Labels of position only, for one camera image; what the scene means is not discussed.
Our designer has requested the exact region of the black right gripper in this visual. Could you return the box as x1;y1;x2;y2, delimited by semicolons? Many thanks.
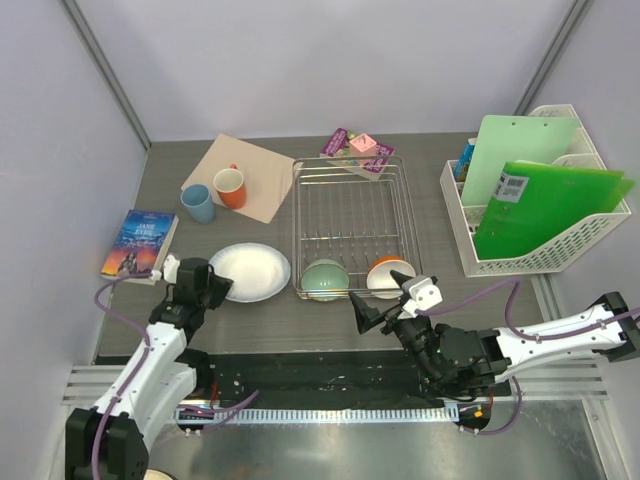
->
349;292;440;384

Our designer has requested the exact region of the metal wire dish rack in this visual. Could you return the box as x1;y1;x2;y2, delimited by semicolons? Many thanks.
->
291;155;422;301

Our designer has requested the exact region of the blue plastic cup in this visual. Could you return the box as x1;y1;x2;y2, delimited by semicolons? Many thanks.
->
180;184;216;224

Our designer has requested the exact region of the orange ceramic mug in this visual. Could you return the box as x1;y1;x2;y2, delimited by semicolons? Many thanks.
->
213;164;247;210

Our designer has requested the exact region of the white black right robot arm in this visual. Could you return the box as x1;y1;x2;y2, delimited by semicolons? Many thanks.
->
349;271;639;402

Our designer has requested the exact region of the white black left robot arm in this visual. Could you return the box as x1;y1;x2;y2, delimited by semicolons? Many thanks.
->
64;255;233;479

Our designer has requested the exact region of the orange white ceramic bowl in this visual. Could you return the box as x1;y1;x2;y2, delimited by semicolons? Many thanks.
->
366;256;416;300

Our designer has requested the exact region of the green ceramic bowl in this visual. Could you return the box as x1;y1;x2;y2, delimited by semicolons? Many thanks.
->
300;259;350;302

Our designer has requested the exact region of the blue Jane Eyre book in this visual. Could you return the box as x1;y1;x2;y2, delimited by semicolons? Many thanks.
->
101;210;179;285

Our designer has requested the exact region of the pink cube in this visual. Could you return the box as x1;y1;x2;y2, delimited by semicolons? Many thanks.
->
349;134;377;157

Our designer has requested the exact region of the purple paperback book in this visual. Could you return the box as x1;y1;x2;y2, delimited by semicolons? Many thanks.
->
320;128;395;180

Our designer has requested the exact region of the blue white carton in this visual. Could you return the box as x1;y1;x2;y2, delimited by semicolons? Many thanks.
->
453;138;477;182

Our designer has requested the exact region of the white plastic file organizer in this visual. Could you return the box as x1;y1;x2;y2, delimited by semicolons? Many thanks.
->
440;104;632;277

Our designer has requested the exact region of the bright green plastic folder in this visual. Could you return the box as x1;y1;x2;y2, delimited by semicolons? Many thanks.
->
474;160;635;261

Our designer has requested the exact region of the cream round plate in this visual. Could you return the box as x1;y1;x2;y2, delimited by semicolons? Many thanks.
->
144;469;173;480

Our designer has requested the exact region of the light green clipboard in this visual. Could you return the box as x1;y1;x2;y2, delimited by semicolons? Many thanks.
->
461;115;580;206

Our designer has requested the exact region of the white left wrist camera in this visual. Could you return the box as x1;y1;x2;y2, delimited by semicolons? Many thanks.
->
149;254;181;284

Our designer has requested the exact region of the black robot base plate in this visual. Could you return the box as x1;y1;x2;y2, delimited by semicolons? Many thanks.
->
197;350;511;410

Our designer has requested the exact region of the white slotted cable duct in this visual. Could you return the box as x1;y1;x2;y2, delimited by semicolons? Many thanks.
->
169;405;460;425

